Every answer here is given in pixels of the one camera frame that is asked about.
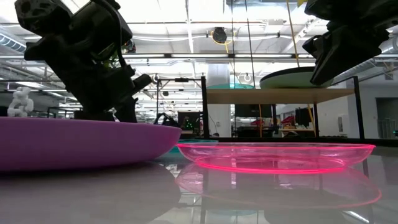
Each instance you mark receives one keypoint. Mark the teal transparent plate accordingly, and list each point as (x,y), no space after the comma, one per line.
(196,141)
(230,86)

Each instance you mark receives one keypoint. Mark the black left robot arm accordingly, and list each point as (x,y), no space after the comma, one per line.
(40,15)

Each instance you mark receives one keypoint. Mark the white robot figure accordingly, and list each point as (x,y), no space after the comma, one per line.
(21,104)

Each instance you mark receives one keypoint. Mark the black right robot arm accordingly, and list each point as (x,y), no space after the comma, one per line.
(357,11)

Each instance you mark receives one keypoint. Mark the dark grey plate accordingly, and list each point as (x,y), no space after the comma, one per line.
(286,71)

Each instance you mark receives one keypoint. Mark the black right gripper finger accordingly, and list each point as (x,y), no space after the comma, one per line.
(326,71)

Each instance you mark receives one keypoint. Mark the black metal stand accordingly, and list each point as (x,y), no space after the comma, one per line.
(182,80)

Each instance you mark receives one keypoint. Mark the black monitor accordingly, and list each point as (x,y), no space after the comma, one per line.
(252,110)
(186,119)

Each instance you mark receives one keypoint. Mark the black plant pot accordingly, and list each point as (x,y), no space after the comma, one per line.
(93,115)

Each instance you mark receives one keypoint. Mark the pink transparent plate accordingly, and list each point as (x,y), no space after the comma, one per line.
(273,155)

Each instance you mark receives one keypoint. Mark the purple plate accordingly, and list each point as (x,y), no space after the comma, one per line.
(77,143)

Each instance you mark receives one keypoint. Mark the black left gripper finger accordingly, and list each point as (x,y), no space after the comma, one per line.
(127,110)

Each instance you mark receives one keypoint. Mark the wooden shelf with black frame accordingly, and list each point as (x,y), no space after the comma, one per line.
(264,96)

